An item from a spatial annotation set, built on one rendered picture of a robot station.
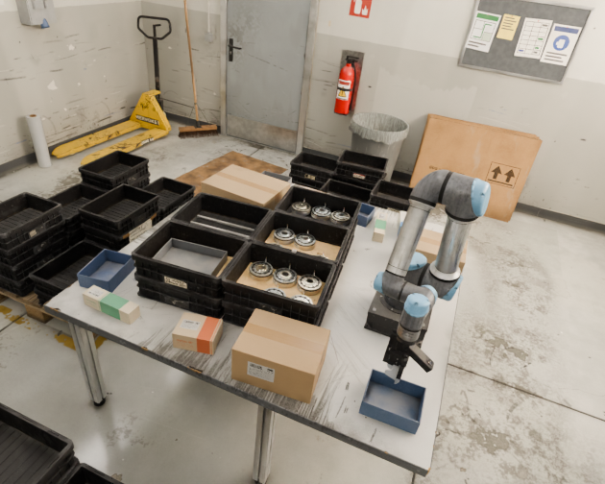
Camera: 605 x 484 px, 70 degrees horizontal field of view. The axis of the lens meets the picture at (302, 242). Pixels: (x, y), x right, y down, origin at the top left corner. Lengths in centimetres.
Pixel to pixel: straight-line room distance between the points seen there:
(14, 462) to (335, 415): 110
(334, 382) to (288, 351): 25
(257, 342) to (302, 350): 16
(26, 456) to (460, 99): 421
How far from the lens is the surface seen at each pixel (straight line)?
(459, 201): 153
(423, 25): 459
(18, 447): 194
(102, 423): 250
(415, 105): 471
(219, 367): 171
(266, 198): 233
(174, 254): 202
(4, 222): 313
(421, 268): 179
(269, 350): 156
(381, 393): 170
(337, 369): 174
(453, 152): 459
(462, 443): 260
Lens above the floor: 202
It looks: 34 degrees down
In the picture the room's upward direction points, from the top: 7 degrees clockwise
